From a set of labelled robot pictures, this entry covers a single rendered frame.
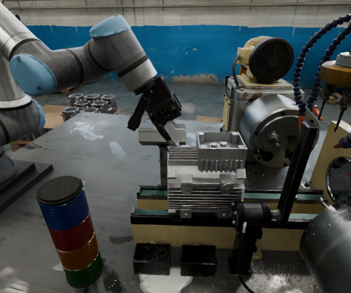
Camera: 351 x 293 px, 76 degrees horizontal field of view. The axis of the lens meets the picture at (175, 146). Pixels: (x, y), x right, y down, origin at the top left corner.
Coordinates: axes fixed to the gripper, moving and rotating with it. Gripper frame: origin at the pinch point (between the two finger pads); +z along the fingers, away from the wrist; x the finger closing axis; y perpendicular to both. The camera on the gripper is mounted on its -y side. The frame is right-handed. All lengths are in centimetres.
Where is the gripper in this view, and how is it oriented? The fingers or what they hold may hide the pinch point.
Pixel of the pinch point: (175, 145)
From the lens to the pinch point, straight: 68.4
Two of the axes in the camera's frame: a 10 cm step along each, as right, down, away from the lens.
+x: 0.4, -4.8, 8.8
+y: 8.6, -4.3, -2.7
